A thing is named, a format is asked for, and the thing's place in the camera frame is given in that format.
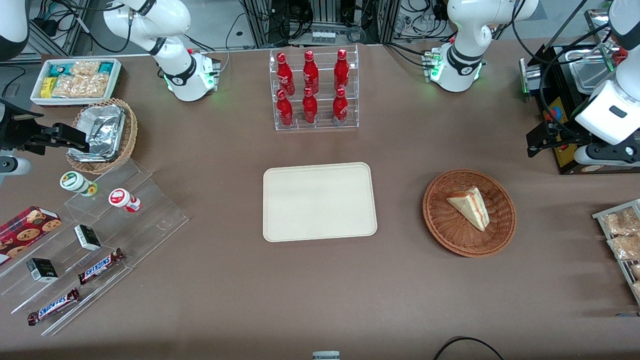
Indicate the aluminium foil container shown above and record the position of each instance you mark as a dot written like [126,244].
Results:
[105,130]

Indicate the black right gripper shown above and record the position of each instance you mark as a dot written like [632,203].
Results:
[16,132]

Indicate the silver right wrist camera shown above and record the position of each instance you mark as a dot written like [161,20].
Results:
[12,167]

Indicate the stainless steel pan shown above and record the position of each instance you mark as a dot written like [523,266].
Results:
[590,75]

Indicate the cream plastic tray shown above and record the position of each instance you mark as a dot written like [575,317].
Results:
[320,202]

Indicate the white power strip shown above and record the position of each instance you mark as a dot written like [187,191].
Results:
[322,36]

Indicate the black food warmer machine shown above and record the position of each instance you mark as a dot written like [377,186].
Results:
[540,102]

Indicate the white snack bin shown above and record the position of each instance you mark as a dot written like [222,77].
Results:
[37,97]

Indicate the red tartan cookie box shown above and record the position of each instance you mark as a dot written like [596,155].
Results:
[25,232]

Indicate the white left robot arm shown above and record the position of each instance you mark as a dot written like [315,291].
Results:
[462,60]

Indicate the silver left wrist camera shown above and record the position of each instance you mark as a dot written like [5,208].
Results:
[605,155]

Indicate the red cola bottle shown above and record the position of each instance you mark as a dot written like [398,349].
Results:
[285,75]
[341,70]
[284,111]
[310,72]
[340,109]
[310,109]

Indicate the clear acrylic step shelf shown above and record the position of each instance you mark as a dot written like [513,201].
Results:
[150,215]

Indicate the light tan wicker basket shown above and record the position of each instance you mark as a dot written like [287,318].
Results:
[131,135]

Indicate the green lidded cup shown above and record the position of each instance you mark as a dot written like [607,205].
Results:
[74,181]

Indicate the red lidded cup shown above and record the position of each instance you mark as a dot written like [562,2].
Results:
[120,197]

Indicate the small black box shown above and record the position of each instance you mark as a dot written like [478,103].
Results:
[42,270]
[87,237]

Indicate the round brown wicker basket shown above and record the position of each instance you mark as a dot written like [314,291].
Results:
[450,227]

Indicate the Snickers chocolate bar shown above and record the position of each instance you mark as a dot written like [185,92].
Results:
[52,306]
[100,266]

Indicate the clear acrylic bottle rack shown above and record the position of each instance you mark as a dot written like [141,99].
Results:
[322,122]

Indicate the small gray device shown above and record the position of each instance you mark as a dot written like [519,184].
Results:
[326,355]

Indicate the clear bagged pastry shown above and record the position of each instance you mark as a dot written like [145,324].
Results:
[626,247]
[622,222]
[637,290]
[636,271]

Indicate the yellow snack pack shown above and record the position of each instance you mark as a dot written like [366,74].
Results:
[47,87]

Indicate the clear cracker bag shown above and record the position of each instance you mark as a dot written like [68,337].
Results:
[82,86]
[85,67]

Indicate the triangular sandwich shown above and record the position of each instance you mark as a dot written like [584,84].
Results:
[472,207]

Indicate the teal snack pack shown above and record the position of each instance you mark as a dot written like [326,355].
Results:
[106,67]
[59,69]

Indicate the tray of packaged pastries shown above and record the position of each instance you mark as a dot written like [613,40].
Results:
[600,216]

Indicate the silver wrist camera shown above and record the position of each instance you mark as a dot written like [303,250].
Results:
[605,155]
[12,167]

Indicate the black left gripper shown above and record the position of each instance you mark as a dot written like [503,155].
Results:
[559,131]

